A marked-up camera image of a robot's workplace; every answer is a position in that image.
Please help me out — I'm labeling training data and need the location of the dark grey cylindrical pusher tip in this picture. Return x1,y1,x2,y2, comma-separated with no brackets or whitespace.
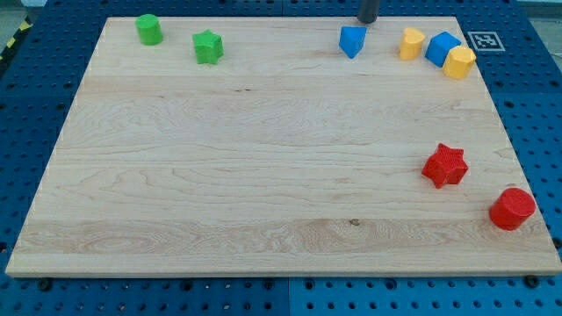
357,0,380,24

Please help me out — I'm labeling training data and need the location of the blue triangle block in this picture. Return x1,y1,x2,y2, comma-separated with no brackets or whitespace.
339,26,367,59

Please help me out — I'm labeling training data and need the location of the green star block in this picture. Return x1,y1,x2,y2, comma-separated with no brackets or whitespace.
192,29,224,65

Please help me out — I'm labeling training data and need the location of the red star block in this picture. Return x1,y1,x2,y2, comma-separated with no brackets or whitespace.
421,143,469,189

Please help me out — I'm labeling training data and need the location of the yellow heart block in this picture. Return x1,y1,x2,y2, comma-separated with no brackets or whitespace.
399,27,426,61

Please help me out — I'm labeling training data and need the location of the blue cube block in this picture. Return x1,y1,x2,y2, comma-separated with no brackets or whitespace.
425,32,461,68

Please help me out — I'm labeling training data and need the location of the yellow hexagon block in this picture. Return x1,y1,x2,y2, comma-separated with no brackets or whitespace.
443,46,476,79

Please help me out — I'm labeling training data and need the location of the white fiducial marker tag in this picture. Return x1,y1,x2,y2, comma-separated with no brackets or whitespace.
467,31,505,52

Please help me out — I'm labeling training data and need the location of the green cylinder block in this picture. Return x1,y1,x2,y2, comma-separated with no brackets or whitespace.
135,13,163,46

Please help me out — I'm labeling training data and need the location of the red cylinder block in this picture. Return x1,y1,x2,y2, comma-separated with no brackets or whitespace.
488,188,537,231

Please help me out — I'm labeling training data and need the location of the black bolt front right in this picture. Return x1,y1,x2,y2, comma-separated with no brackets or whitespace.
523,275,541,289

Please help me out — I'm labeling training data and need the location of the black bolt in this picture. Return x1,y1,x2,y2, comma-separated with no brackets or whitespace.
523,275,541,289
37,277,53,292

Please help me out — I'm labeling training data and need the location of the black bolt front left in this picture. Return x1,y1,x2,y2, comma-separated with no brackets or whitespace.
37,277,53,292

